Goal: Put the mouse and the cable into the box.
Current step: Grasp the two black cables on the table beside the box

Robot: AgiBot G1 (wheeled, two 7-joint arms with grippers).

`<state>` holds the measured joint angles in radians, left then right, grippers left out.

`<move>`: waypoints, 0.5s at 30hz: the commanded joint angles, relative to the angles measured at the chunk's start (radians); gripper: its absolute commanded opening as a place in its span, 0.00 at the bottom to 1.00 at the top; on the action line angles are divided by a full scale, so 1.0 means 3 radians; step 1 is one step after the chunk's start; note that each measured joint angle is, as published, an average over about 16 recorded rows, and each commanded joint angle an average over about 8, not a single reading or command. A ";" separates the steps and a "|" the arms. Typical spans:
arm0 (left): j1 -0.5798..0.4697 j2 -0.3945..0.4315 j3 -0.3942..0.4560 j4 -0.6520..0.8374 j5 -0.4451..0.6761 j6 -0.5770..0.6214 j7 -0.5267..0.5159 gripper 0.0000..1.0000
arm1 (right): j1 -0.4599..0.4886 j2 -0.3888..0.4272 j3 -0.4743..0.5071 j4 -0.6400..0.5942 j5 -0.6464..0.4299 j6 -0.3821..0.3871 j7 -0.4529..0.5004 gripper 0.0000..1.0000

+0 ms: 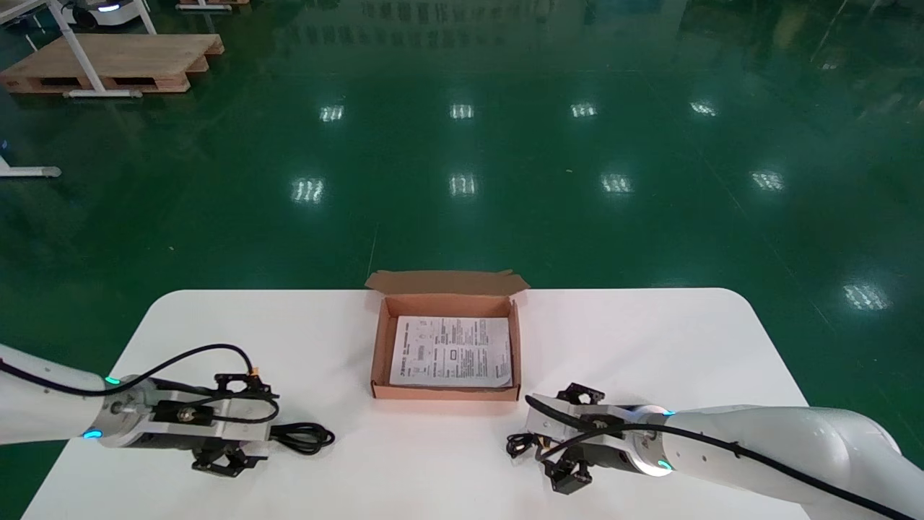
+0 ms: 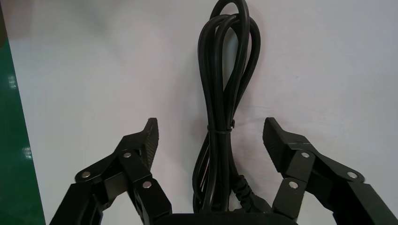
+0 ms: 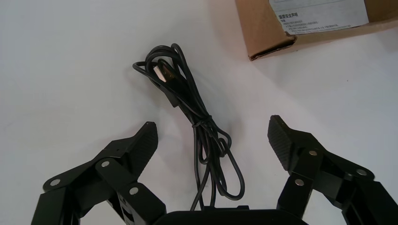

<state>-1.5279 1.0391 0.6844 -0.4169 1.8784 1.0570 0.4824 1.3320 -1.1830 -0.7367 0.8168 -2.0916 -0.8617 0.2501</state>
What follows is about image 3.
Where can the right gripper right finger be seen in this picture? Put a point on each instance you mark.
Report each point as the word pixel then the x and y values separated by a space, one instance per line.
pixel 311 161

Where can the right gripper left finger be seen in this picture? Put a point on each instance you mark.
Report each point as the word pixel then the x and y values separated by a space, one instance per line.
pixel 115 174

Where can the brown cardboard box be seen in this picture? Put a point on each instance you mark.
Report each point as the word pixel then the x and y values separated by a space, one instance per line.
pixel 264 31

